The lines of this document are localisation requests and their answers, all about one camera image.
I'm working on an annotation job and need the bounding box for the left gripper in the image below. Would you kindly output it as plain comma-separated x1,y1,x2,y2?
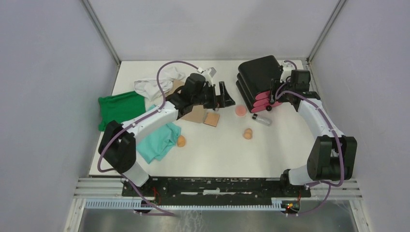
192,81,235,109

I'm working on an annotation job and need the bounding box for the tan square compact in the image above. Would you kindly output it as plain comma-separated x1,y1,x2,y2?
203,112,220,127

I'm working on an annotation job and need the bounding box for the pink round sponge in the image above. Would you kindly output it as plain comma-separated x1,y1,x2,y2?
235,105,247,116

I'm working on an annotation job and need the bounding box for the black pink drawer organizer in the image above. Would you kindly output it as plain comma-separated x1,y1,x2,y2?
235,55,283,113

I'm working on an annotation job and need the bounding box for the orange gourd makeup sponge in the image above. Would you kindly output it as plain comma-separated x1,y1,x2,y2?
243,128,253,140

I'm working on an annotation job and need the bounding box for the orange teardrop makeup sponge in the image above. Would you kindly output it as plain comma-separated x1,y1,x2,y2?
176,135,186,147

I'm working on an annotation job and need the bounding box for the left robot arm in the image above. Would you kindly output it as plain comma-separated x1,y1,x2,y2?
98,73,235,197

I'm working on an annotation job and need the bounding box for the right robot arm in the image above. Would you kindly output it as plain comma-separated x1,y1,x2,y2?
270,70,357,197

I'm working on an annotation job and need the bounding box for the tan cloth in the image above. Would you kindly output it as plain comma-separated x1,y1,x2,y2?
165,80,207,124

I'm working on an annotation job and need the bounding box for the clear bottle black cap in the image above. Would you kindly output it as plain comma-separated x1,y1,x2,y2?
251,114,272,126

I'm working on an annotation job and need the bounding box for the white cloth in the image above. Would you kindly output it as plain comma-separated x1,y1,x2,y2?
134,67,186,101

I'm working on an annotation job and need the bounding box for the teal cloth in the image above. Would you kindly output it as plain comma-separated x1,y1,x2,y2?
136,123,181,164

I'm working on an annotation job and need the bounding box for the green cloth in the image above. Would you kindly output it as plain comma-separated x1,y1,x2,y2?
98,91,146,131

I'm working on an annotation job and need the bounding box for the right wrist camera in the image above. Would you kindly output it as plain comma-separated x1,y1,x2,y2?
280,60,297,82

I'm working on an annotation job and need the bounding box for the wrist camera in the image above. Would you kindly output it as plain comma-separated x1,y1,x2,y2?
201,67,217,86
280,60,297,82

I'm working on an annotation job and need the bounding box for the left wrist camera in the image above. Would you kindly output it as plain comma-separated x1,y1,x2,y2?
201,67,217,86

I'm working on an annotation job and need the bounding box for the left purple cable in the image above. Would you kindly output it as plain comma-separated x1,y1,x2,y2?
97,60,203,174

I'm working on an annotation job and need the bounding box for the purple cable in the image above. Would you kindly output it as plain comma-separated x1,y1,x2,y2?
97,60,203,174
275,59,345,216

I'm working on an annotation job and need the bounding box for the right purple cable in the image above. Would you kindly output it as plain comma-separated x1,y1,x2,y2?
275,59,345,216

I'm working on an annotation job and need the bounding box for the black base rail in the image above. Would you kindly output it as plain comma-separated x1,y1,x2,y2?
138,176,311,206

